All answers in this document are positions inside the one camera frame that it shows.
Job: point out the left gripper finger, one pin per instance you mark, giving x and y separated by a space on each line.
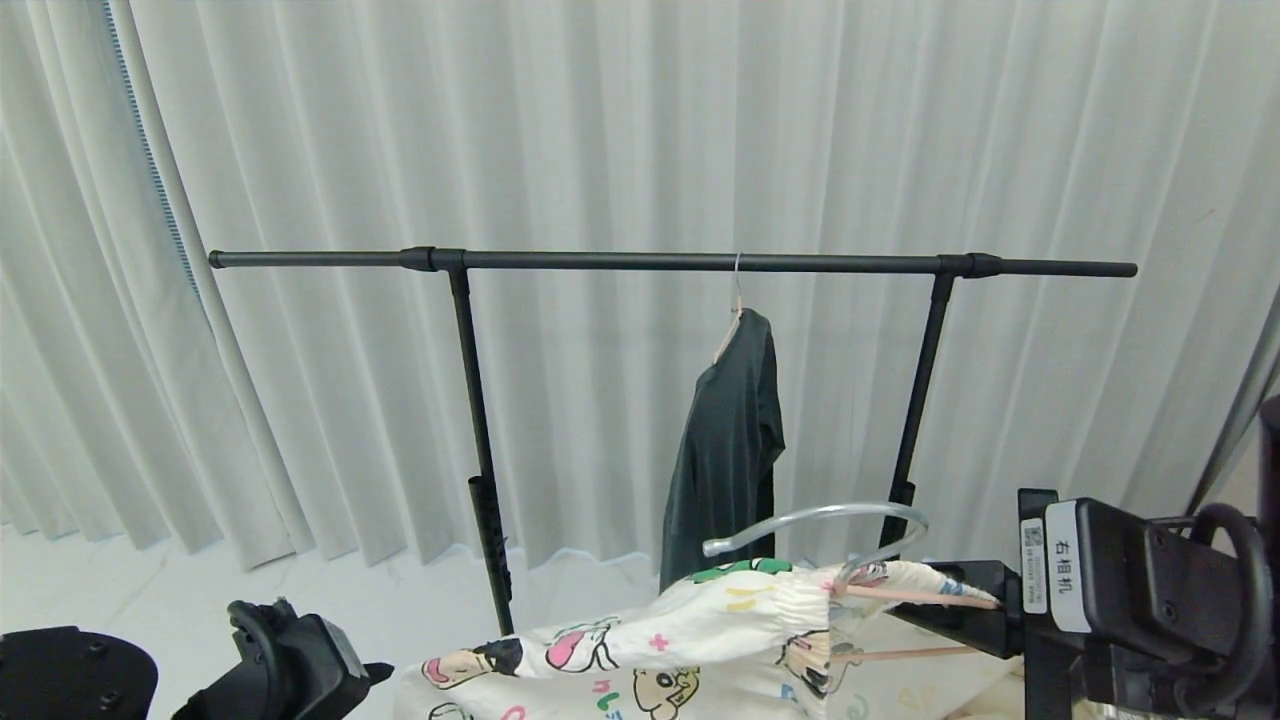
378 673

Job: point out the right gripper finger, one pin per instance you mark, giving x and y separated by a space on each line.
985 580
960 625

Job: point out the pink clothes hanger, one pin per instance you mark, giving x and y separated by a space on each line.
733 320
870 515

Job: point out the cream printed garment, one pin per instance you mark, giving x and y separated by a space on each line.
700 640

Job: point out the dark grey sleeveless top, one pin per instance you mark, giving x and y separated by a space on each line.
725 450

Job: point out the black clothes rack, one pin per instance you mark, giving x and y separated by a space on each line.
600 261

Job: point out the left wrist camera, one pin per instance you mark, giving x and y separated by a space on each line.
290 670

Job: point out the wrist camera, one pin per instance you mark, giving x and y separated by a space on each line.
1130 590
290 670

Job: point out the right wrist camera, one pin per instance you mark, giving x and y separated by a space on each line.
1130 590

